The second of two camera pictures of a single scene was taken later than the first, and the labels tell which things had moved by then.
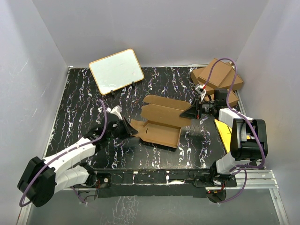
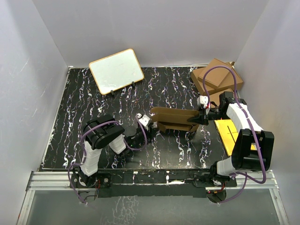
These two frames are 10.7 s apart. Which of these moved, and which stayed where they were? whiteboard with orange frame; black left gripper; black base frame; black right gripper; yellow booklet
Moved: black left gripper; black right gripper
Stayed: yellow booklet; whiteboard with orange frame; black base frame
